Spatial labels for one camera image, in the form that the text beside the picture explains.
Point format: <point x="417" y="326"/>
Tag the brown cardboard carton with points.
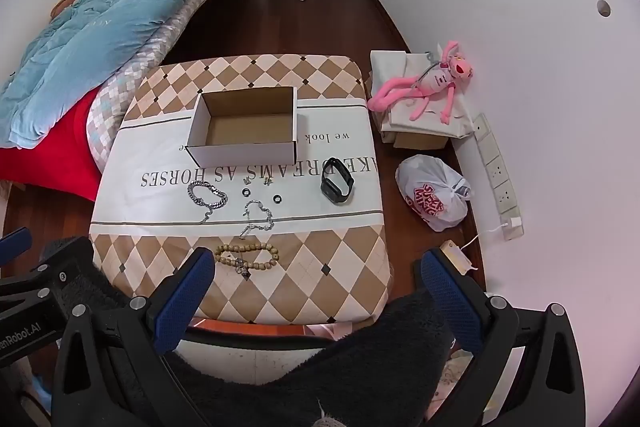
<point x="415" y="141"/>

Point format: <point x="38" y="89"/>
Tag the round wall hole cover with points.
<point x="604" y="8"/>

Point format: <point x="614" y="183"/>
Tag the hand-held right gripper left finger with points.
<point x="185" y="297"/>

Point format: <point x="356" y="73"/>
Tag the small white adapter box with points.
<point x="455" y="254"/>

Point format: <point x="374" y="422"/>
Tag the red blanket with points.
<point x="55" y="157"/>

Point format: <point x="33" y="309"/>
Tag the black smart band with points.
<point x="334" y="194"/>

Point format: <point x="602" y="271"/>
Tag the light blue quilt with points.
<point x="115" y="22"/>

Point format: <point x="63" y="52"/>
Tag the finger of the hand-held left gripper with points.
<point x="50" y="279"/>
<point x="12" y="244"/>

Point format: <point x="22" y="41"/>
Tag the brown pillow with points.
<point x="65" y="2"/>

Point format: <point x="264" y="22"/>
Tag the cardboard box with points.
<point x="240" y="147"/>

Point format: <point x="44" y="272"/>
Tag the wall socket strip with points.
<point x="500" y="172"/>

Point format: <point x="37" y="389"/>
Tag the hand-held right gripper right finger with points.
<point x="450" y="299"/>

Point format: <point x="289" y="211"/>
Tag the checkered bed mattress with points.
<point x="125" y="87"/>

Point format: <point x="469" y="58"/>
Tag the pink plush toy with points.
<point x="435" y="82"/>

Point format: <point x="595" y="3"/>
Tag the white charger plug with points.
<point x="515" y="223"/>

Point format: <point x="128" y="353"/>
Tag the checkered printed tablecloth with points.
<point x="165" y="202"/>

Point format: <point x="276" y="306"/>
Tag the white plastic bag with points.
<point x="425" y="177"/>

